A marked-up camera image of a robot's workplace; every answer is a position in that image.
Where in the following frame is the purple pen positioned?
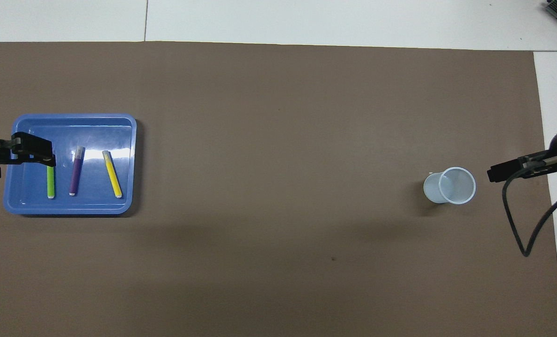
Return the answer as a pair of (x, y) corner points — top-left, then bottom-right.
(69, 146), (86, 197)

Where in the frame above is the blue plastic tray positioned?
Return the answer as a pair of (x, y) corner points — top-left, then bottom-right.
(3, 113), (137, 216)

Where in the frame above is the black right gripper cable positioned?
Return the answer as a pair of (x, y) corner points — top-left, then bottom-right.
(502, 168), (557, 258)

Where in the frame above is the translucent plastic cup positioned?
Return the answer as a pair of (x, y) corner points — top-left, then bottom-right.
(423, 166), (476, 205)

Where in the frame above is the brown table mat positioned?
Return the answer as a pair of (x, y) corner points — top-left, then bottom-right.
(0, 41), (557, 337)

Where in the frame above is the yellow pen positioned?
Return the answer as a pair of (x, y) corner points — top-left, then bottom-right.
(102, 150), (123, 199)

